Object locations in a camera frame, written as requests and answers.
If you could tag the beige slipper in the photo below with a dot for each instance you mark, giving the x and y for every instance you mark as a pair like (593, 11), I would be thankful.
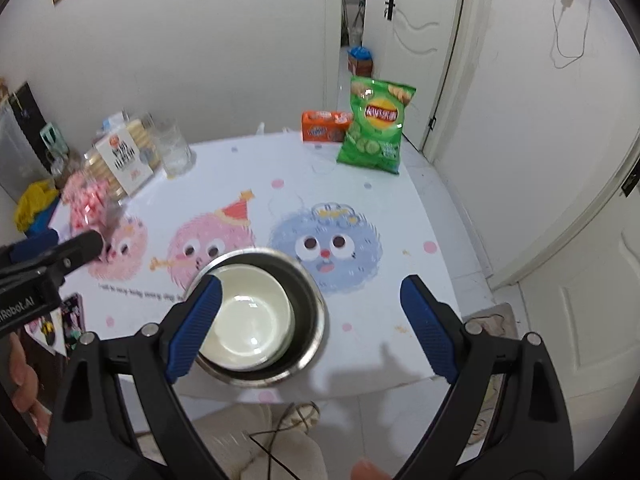
(302, 415)

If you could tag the pink candy bag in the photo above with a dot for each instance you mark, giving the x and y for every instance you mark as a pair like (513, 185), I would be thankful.
(90, 200)

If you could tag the cardboard box with blue items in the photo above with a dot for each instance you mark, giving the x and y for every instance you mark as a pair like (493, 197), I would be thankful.
(361, 60)

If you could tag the yellow plastic bag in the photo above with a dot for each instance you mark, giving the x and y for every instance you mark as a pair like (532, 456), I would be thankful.
(35, 202)

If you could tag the green chips bag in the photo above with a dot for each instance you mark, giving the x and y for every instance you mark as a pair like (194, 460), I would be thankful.
(375, 130)

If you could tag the dark printed packet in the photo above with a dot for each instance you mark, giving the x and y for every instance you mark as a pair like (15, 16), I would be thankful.
(62, 320)

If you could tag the white door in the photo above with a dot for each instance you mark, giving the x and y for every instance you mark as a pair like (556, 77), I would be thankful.
(590, 310)
(420, 35)

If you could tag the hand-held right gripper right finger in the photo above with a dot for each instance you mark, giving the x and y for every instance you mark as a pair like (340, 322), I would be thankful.
(430, 330)

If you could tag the cream ceramic bowl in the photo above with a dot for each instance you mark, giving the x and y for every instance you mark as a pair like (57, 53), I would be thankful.
(255, 320)

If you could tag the green plastic stool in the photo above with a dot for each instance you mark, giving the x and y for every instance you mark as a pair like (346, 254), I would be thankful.
(52, 137)

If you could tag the biscuit tray pack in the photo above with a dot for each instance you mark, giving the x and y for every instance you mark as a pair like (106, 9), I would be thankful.
(122, 160)

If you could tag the person's left hand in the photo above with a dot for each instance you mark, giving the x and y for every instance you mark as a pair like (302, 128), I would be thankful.
(25, 375)

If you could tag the clear plastic cup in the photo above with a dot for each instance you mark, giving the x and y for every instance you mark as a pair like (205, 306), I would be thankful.
(175, 152)

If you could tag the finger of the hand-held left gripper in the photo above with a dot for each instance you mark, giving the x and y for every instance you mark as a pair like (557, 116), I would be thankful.
(75, 252)
(32, 245)

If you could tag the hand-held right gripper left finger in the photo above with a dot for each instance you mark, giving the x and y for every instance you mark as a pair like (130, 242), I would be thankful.
(195, 330)

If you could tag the person's leg in cream pants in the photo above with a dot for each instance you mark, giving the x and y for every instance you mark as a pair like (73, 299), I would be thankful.
(235, 440)

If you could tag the orange cookie box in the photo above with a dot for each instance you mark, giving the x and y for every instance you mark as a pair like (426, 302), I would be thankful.
(320, 127)

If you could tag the grey floor mat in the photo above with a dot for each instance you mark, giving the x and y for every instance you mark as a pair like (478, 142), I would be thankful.
(492, 320)

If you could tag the large steel bowl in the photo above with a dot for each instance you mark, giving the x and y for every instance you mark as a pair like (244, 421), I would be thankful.
(312, 330)

